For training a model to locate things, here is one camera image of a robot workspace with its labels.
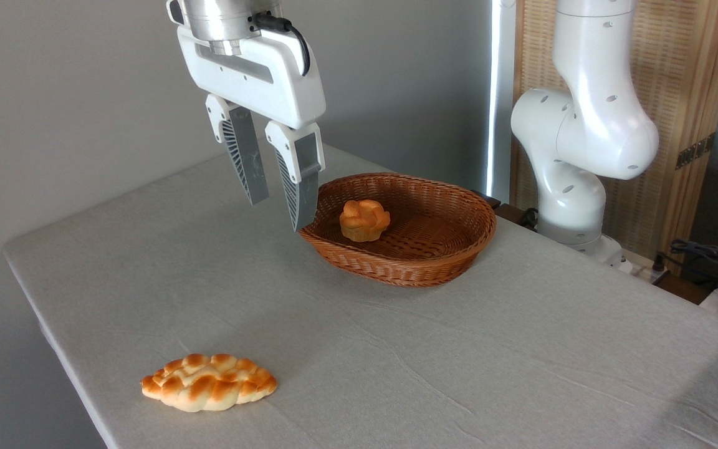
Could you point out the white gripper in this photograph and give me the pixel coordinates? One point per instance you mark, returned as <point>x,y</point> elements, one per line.
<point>272,81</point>

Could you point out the braided golden bread loaf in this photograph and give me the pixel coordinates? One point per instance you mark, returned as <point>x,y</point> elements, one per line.
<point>209,383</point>

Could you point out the round knotted bread roll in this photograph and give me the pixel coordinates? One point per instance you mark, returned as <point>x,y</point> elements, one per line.
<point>365,219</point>

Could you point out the brown wicker basket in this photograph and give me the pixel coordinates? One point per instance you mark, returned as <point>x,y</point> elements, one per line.
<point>434,265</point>

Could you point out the light grey tablecloth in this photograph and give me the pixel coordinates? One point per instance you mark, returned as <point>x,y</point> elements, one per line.
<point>459,362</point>

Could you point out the white power strip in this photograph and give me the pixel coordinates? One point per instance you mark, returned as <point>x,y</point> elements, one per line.
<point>636,265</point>

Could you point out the wooden folding screen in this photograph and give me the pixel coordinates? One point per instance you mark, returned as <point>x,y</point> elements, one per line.
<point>677,75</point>

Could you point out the white vertical frame strip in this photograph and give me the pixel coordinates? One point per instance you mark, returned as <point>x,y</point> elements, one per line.
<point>501,93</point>

